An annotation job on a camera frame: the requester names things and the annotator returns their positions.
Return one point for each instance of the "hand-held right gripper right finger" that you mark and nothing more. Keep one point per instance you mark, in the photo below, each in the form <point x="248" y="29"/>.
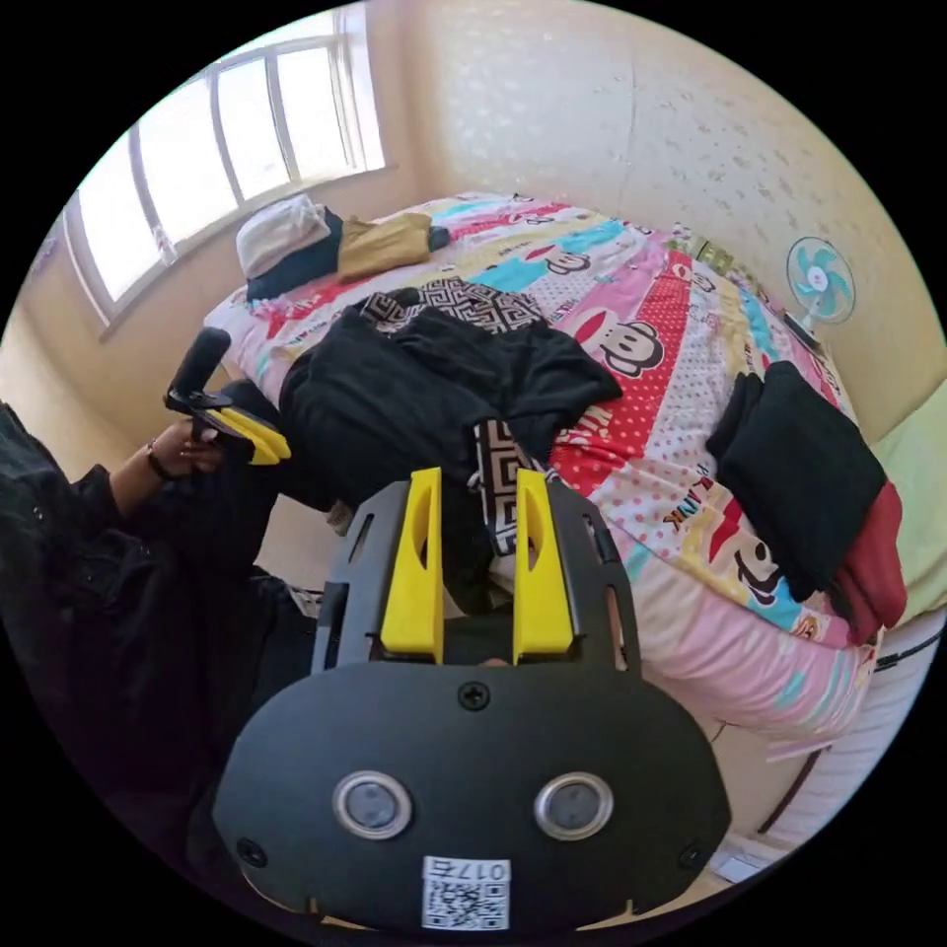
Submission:
<point x="541" y="599"/>

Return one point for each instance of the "teal standing fan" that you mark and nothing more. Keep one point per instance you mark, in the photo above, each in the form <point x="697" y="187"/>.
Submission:
<point x="817" y="280"/>

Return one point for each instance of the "bed with cartoon printed sheet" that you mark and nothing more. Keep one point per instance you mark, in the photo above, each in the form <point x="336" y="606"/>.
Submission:
<point x="666" y="318"/>

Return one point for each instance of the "black long sleeve patterned trim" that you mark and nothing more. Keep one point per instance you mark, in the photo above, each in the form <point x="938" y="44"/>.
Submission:
<point x="385" y="399"/>

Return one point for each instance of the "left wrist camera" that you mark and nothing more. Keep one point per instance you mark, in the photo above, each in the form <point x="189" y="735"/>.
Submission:
<point x="198" y="359"/>

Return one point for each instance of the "pile of white and mustard clothes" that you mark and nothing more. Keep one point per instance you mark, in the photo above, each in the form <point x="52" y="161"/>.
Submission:
<point x="296" y="237"/>

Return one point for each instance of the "pile of black and red clothes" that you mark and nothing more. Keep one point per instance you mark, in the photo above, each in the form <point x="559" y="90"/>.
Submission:
<point x="799" y="473"/>

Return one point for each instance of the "person's left hand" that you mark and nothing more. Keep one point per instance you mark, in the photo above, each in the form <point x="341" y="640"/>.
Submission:
<point x="181" y="455"/>

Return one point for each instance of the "light green pillow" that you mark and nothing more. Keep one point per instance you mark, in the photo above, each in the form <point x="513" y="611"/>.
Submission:
<point x="917" y="503"/>

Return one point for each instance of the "person's left forearm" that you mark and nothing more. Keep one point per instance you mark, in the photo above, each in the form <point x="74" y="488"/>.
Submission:
<point x="135" y="482"/>

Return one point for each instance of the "window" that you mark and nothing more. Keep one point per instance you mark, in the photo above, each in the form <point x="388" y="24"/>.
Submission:
<point x="200" y="163"/>

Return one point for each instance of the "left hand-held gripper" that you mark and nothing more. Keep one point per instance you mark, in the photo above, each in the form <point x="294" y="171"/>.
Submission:
<point x="194" y="405"/>

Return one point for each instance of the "person's body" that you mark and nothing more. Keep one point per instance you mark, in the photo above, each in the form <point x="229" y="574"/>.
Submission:
<point x="96" y="629"/>

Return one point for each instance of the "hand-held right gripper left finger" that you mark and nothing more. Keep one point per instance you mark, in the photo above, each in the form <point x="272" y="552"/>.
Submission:
<point x="413" y="592"/>

